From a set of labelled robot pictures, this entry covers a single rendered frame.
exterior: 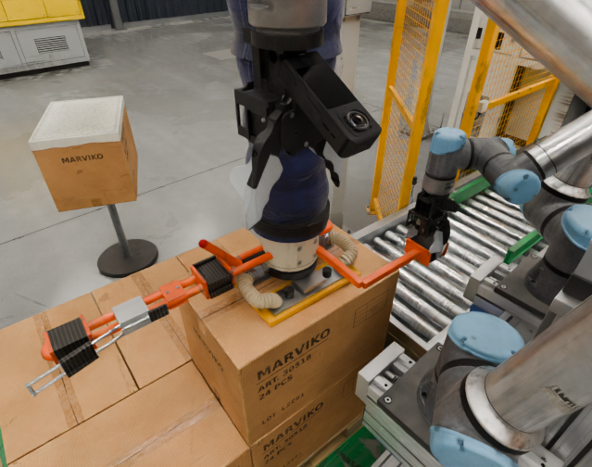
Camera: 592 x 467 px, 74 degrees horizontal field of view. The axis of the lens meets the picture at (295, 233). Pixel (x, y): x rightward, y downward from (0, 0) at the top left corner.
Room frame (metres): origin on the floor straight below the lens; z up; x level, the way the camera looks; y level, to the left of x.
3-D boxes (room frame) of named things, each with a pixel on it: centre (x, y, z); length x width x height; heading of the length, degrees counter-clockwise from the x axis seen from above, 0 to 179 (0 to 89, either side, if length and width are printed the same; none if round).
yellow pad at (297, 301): (0.84, -0.04, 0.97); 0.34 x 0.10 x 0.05; 127
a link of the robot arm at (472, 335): (0.42, -0.32, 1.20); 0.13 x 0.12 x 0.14; 157
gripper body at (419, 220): (0.87, -0.36, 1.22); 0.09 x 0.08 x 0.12; 127
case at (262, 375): (0.92, 0.02, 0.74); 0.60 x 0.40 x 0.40; 127
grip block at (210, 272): (0.77, 0.22, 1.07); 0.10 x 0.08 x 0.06; 37
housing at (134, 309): (0.64, 0.39, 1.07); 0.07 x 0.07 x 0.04; 37
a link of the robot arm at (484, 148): (0.86, -0.46, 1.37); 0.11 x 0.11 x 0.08; 2
